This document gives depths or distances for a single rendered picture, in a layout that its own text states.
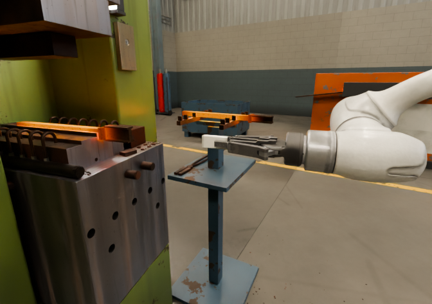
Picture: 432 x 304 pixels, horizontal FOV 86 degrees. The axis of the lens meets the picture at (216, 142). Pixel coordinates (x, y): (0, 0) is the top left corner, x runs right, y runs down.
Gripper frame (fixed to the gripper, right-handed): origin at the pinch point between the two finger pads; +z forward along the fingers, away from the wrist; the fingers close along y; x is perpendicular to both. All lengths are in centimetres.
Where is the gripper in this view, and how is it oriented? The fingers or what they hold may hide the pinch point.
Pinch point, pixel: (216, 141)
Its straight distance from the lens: 57.5
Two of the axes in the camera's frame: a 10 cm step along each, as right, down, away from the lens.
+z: -9.4, -0.8, 3.2
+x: 0.0, -9.7, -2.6
